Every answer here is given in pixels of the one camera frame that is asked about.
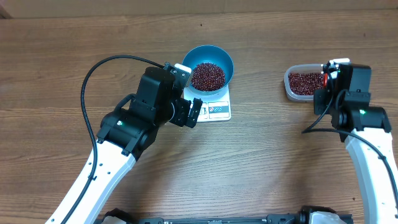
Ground clear plastic container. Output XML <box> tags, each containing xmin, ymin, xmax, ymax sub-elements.
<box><xmin>284</xmin><ymin>63</ymin><xmax>322</xmax><ymax>103</ymax></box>

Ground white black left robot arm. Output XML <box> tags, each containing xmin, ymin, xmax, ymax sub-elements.
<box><xmin>48</xmin><ymin>63</ymin><xmax>202</xmax><ymax>223</ymax></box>

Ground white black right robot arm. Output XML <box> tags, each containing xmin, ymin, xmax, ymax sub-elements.
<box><xmin>313</xmin><ymin>62</ymin><xmax>397</xmax><ymax>223</ymax></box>

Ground blue bowl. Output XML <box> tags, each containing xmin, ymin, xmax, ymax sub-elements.
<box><xmin>182</xmin><ymin>45</ymin><xmax>234</xmax><ymax>88</ymax></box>

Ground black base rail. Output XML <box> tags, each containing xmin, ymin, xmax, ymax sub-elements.
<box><xmin>96</xmin><ymin>203</ymin><xmax>355</xmax><ymax>224</ymax></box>

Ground red beans in bowl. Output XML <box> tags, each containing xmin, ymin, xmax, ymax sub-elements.
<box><xmin>191</xmin><ymin>62</ymin><xmax>226</xmax><ymax>91</ymax></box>

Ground red measuring scoop blue handle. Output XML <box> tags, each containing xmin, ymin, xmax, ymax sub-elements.
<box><xmin>323</xmin><ymin>73</ymin><xmax>328</xmax><ymax>88</ymax></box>

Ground white kitchen scale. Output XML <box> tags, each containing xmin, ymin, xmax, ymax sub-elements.
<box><xmin>183</xmin><ymin>85</ymin><xmax>231</xmax><ymax>123</ymax></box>

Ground red beans in container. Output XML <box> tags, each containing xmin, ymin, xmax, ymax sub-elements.
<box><xmin>288</xmin><ymin>72</ymin><xmax>324</xmax><ymax>95</ymax></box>

